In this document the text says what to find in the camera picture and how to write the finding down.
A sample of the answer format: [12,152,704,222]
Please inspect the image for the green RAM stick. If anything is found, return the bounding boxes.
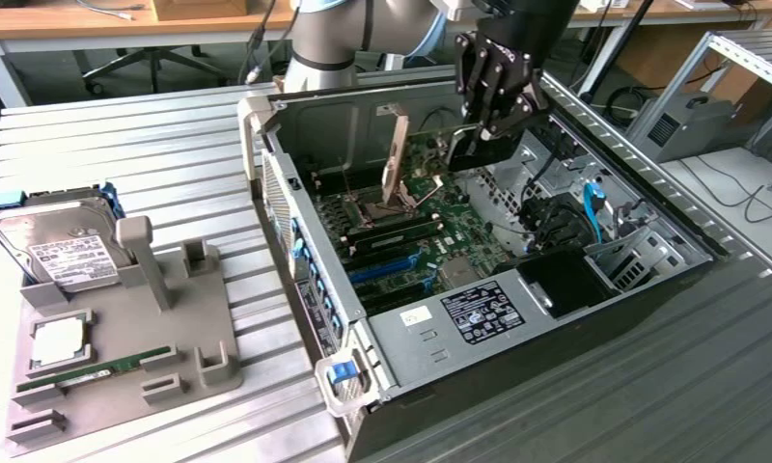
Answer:
[16,345,174,393]

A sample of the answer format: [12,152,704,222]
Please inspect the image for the silver perforated drive cage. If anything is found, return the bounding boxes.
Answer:
[469,142,594,213]

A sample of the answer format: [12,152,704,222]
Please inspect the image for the silver hard disk drive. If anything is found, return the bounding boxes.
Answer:
[0,180,130,286]

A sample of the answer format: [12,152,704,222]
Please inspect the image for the aluminium frame rack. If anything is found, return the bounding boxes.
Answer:
[623,28,772,160]

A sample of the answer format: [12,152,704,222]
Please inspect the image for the green motherboard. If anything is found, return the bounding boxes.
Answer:
[313,156,534,317]

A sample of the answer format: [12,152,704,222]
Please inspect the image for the silver disk bay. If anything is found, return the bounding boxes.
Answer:
[582,225,688,296]

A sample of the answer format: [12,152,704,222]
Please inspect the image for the grey chipset heatsink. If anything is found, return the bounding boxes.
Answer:
[441,258,485,286]

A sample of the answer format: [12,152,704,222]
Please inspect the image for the grey parts rack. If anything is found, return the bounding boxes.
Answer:
[3,214,247,459]

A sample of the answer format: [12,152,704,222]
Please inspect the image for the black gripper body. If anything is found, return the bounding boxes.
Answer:
[471,0,582,106]

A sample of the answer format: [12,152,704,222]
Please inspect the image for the black office chair base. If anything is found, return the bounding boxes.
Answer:
[80,45,231,95]

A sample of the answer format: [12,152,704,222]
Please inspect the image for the blue data wire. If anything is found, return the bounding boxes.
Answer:
[581,178,610,245]

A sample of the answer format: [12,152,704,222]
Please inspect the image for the silver CPU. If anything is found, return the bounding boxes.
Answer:
[31,318,91,366]

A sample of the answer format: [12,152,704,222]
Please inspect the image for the brown cardboard box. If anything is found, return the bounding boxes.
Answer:
[151,0,250,21]

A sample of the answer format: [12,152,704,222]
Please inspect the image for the open black PC case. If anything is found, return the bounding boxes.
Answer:
[238,57,733,462]

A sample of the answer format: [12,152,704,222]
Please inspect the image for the metal socket cover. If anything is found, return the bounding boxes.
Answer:
[398,174,445,206]

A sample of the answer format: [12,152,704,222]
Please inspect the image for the black power wire bundle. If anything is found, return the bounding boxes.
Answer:
[519,192,598,252]

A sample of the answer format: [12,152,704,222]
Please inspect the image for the black hanging cable with plug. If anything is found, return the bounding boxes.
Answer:
[245,0,282,87]

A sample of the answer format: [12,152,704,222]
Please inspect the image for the silver power supply with label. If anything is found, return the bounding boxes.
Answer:
[365,267,559,393]

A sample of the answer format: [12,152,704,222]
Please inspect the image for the black installed RAM stick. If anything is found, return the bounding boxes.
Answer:
[346,222,441,253]

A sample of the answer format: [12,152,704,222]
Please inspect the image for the blue case latch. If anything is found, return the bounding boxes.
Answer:
[326,362,358,385]

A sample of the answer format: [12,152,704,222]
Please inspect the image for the CPU socket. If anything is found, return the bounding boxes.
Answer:
[353,190,422,229]

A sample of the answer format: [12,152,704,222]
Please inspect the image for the wooden desk white frame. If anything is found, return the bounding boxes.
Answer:
[0,0,298,110]
[553,0,772,97]

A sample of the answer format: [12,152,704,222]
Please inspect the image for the grey computer tower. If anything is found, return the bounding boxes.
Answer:
[644,91,758,163]

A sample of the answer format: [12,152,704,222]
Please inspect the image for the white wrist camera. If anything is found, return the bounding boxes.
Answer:
[434,0,486,21]

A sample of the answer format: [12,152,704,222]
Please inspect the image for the silver hard disk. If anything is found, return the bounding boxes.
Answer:
[0,200,136,294]

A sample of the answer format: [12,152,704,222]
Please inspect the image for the graphics card with metal bracket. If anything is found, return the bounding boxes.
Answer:
[379,102,529,204]

